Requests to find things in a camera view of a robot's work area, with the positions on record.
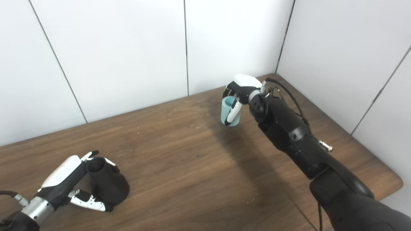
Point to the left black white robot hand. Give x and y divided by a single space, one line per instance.
62 179

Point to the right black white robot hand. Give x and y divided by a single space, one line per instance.
245 86

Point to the light blue cylinder cup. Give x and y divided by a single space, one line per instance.
224 110

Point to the black flared nozzle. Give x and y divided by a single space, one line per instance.
109 186

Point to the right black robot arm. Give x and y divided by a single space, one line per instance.
305 144

